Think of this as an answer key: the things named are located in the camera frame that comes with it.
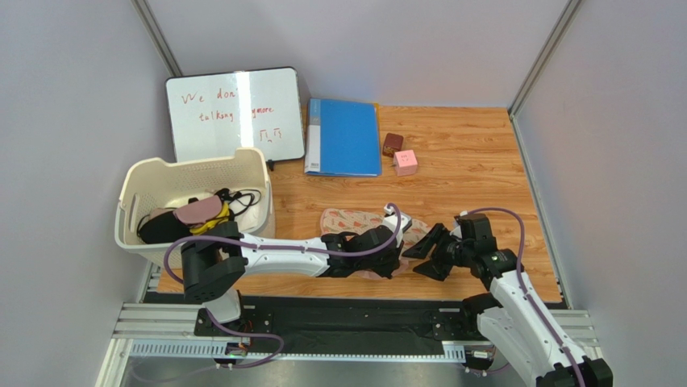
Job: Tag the white dry-erase board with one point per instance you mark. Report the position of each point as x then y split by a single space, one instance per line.
213 115

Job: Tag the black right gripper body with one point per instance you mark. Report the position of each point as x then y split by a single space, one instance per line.
443 252

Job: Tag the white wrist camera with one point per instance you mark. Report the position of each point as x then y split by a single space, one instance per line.
397 221
456 232

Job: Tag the pink small cube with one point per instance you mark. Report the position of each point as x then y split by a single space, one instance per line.
405 163

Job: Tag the yellow garment in basket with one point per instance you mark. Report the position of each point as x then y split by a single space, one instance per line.
225 215

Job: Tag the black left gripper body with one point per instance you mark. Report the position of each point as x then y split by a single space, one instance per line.
382 265

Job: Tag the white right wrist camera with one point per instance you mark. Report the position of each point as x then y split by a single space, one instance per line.
456 232

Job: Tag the dark red small box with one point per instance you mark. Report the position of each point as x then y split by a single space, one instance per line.
392 143

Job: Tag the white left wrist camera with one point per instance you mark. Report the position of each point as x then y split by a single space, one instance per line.
397 221

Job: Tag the cream plastic laundry basket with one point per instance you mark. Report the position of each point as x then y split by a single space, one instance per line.
155 183

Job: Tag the pink bra in basket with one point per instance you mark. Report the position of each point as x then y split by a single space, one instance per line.
200 211

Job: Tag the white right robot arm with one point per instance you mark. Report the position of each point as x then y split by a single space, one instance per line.
510 313

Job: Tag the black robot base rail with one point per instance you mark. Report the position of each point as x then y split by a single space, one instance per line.
311 329

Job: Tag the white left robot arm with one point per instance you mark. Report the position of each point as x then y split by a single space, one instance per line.
213 262

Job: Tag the black bra in basket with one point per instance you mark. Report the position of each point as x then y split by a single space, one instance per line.
163 228

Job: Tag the floral pink laundry bag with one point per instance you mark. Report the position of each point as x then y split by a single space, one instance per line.
334 221

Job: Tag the blue document folder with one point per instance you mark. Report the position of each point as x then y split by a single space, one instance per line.
342 139

